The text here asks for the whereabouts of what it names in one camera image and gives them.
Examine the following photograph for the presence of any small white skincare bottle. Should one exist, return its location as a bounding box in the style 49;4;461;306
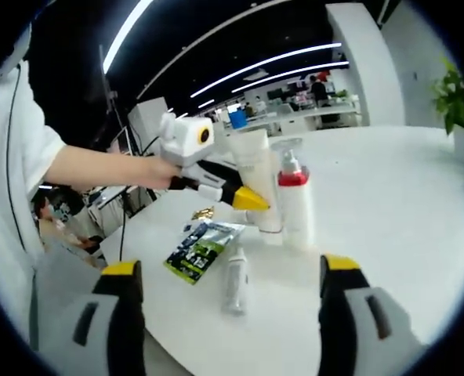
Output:
220;246;252;316

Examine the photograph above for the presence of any blue container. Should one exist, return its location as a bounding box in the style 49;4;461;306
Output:
228;109;248;130

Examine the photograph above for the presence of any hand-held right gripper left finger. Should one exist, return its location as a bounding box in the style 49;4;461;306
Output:
39;258;147;376

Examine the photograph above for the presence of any green silver skincare sachet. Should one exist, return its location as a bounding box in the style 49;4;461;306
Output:
163;220;247;286

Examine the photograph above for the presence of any thin black cable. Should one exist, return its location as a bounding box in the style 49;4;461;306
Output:
5;66;34;254

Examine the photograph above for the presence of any long white counter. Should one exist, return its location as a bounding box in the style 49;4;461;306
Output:
216;96;363;137

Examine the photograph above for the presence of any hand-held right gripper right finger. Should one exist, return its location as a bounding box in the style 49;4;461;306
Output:
317;253;429;376

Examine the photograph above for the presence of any green potted plant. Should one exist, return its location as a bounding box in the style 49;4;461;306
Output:
430;58;464;166

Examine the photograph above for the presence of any white skincare tube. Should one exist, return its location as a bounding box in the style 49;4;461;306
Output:
223;128;286;247

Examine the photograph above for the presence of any wide ceiling light strip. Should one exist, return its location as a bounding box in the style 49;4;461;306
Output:
102;0;155;74

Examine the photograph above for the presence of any gold foil skincare packet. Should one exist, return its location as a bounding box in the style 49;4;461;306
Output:
191;206;216;221

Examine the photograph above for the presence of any tall white cabinet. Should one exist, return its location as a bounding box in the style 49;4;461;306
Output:
128;96;169;158

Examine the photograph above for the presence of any person's left hand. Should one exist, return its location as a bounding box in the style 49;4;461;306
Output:
136;158;182;192

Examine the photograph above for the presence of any white red-collar pump bottle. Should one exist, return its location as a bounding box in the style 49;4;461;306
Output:
270;136;316;248

